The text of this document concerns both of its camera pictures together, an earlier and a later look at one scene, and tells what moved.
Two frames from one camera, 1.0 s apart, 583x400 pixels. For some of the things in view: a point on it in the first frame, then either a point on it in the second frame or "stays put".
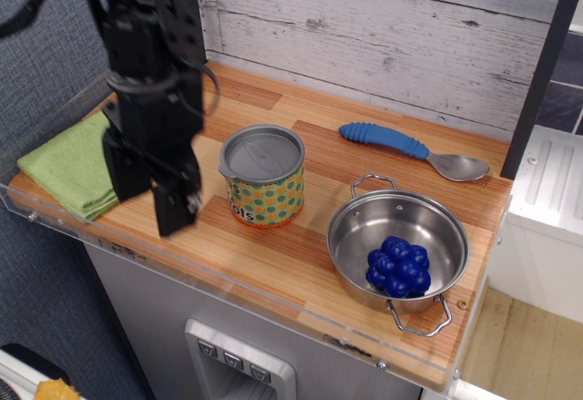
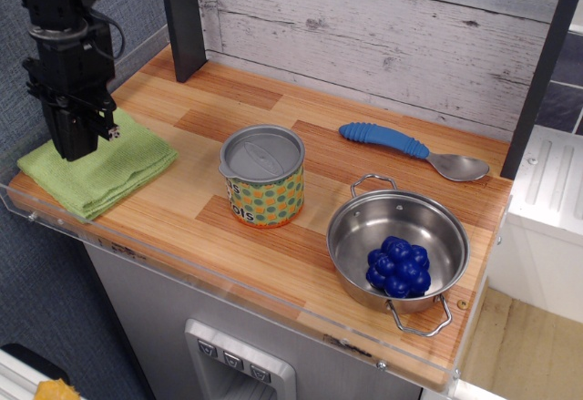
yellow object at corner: x=56 y=390 stays put
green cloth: x=71 y=168 stays put
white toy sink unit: x=537 y=253 stays put
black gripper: x=163 y=110 to x=75 y=68
